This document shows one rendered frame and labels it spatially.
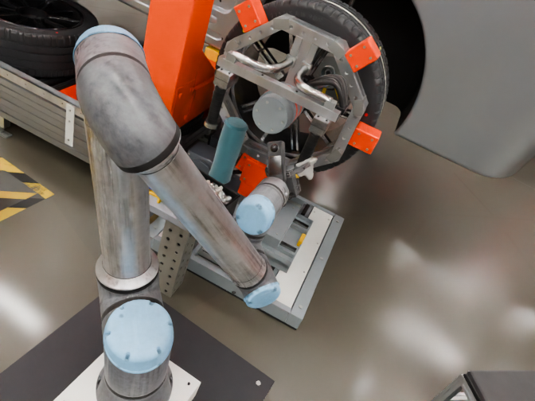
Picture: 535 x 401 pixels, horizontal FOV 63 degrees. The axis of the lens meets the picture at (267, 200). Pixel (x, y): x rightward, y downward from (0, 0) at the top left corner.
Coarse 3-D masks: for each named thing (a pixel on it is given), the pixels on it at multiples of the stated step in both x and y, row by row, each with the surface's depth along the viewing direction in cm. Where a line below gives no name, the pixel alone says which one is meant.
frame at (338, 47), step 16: (288, 16) 145; (256, 32) 148; (272, 32) 146; (288, 32) 144; (304, 32) 146; (320, 32) 144; (240, 48) 153; (336, 48) 141; (352, 80) 144; (224, 96) 166; (352, 96) 147; (224, 112) 168; (352, 112) 150; (352, 128) 152; (256, 144) 174; (336, 144) 157; (288, 160) 173; (320, 160) 163; (336, 160) 161
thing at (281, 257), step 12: (300, 216) 225; (288, 228) 216; (300, 228) 216; (264, 240) 202; (288, 240) 210; (300, 240) 207; (276, 252) 200; (288, 252) 200; (276, 264) 199; (288, 264) 197
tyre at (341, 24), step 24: (288, 0) 148; (312, 0) 150; (336, 0) 159; (240, 24) 157; (312, 24) 148; (336, 24) 145; (360, 24) 152; (360, 72) 150; (384, 72) 157; (384, 96) 161; (360, 120) 159
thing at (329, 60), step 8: (320, 56) 199; (328, 56) 194; (312, 64) 203; (320, 64) 197; (328, 64) 196; (336, 64) 194; (320, 72) 199; (336, 72) 196; (328, 88) 206; (336, 96) 206
